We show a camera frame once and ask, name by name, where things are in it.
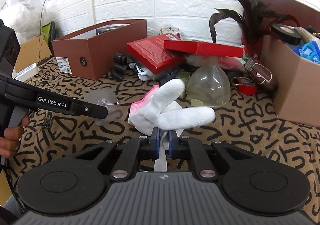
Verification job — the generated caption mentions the red tape roll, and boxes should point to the red tape roll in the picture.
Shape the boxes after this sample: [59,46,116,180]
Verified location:
[231,76,258,96]

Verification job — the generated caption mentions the white pink work glove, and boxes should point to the white pink work glove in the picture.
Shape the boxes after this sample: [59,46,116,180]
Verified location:
[128,78,215,136]

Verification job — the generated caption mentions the black tape roll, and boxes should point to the black tape roll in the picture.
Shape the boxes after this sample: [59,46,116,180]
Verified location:
[271,24,302,46]

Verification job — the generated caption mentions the white floral fabric pouch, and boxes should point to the white floral fabric pouch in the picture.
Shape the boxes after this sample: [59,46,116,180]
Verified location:
[159,24,181,39]

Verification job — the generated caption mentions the black red feather duster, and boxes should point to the black red feather duster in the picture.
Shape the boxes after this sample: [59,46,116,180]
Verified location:
[209,0,300,57]

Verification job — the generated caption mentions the open cardboard box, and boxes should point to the open cardboard box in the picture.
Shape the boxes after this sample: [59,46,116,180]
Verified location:
[260,35,320,127]
[12,36,52,78]

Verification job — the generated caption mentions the tan black lettered table cloth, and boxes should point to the tan black lettered table cloth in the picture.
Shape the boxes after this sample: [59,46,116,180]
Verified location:
[8,59,319,222]

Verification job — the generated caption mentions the blue packet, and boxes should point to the blue packet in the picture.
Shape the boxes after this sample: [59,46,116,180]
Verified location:
[293,41,320,64]

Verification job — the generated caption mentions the black cylinder caps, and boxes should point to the black cylinder caps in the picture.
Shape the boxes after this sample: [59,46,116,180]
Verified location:
[111,53,127,82]

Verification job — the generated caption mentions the clear plastic bag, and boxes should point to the clear plastic bag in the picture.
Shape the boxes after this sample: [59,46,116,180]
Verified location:
[1,0,47,44]

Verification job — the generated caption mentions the open cardboard box left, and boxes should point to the open cardboard box left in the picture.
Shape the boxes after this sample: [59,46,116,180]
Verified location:
[12,36,52,78]

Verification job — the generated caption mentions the person's left hand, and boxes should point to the person's left hand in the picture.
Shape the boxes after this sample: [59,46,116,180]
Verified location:
[0,115,30,159]

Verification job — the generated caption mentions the red book box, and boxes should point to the red book box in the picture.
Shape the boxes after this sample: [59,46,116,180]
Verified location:
[127,34,185,75]

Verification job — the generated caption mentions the large red flat box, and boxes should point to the large red flat box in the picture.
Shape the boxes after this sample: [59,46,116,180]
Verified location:
[163,40,244,58]

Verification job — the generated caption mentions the clear plastic suction hook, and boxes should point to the clear plastic suction hook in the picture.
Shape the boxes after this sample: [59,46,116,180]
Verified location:
[84,88,123,127]

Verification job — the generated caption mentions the dark brown pouch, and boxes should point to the dark brown pouch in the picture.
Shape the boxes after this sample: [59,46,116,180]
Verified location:
[245,59,277,90]

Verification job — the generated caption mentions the open cardboard box right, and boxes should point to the open cardboard box right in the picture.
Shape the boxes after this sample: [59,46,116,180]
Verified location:
[260,35,320,127]

